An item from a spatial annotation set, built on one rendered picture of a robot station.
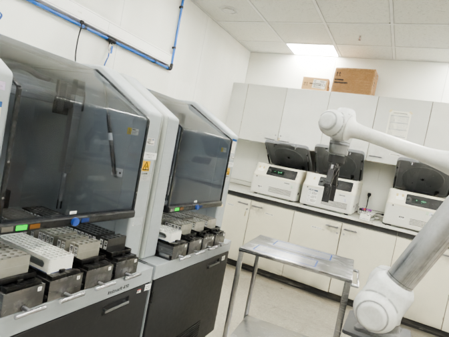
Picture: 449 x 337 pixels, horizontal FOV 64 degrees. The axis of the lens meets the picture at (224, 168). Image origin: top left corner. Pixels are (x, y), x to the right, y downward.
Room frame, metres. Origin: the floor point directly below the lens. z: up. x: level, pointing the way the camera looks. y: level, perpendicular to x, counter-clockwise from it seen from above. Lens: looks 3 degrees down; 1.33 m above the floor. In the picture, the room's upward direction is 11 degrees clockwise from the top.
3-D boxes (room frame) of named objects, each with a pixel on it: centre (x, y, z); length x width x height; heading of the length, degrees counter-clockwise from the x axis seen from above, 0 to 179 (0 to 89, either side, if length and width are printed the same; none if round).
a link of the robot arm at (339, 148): (1.64, -0.49, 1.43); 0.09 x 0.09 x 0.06
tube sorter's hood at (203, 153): (2.19, 0.34, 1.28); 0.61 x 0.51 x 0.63; 154
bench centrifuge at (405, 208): (3.69, -2.01, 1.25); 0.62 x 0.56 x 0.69; 154
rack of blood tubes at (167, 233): (1.92, 0.31, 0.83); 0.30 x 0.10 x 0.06; 64
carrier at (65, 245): (1.41, 0.53, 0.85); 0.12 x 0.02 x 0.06; 154
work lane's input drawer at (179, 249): (1.98, 0.43, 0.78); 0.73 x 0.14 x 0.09; 64
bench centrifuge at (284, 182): (4.31, -0.72, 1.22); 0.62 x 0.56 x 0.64; 152
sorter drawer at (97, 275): (1.48, 0.68, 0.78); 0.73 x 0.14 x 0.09; 64
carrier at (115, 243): (1.52, 0.40, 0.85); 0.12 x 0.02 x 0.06; 154
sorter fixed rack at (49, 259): (1.29, 0.62, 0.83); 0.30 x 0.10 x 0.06; 64
